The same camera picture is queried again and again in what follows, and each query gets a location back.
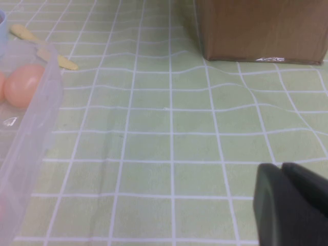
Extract brown cardboard box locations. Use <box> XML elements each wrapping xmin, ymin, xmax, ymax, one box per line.
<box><xmin>193</xmin><ymin>0</ymin><xmax>328</xmax><ymax>66</ymax></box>

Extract orange plastic egg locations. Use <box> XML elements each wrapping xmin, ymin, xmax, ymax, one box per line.
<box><xmin>4</xmin><ymin>64</ymin><xmax>46</xmax><ymax>108</ymax></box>
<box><xmin>0</xmin><ymin>71</ymin><xmax>6</xmax><ymax>100</ymax></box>

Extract green checked tablecloth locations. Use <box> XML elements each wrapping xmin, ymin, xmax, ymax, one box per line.
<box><xmin>0</xmin><ymin>0</ymin><xmax>328</xmax><ymax>246</ymax></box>

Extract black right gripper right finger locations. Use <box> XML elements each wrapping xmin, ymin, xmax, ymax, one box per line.
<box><xmin>281</xmin><ymin>162</ymin><xmax>328</xmax><ymax>215</ymax></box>

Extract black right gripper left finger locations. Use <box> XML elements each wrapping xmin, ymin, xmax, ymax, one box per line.
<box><xmin>253</xmin><ymin>162</ymin><xmax>328</xmax><ymax>246</ymax></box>

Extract clear plastic egg box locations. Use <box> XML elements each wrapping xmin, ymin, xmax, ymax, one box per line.
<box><xmin>0</xmin><ymin>40</ymin><xmax>64</xmax><ymax>246</ymax></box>

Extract yellow plastic knife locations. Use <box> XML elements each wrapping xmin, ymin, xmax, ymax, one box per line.
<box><xmin>9</xmin><ymin>24</ymin><xmax>79</xmax><ymax>70</ymax></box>

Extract light blue bowl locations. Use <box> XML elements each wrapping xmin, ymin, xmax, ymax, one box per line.
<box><xmin>0</xmin><ymin>10</ymin><xmax>8</xmax><ymax>59</ymax></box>

